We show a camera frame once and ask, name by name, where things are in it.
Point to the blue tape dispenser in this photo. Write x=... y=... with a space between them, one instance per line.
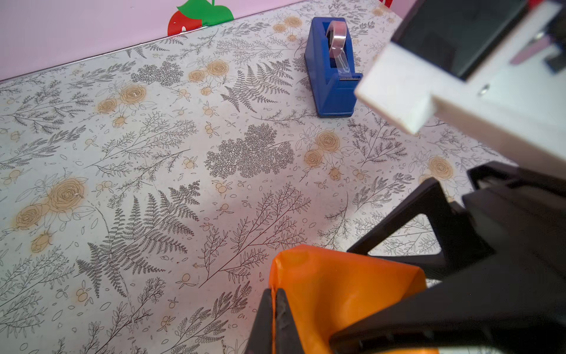
x=330 y=63

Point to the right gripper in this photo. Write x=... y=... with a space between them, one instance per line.
x=510 y=294

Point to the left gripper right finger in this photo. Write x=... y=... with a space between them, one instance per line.
x=287 y=340

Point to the orange wrapping paper sheet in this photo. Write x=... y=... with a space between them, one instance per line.
x=328 y=291

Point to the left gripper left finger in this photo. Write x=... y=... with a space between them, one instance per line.
x=261 y=336

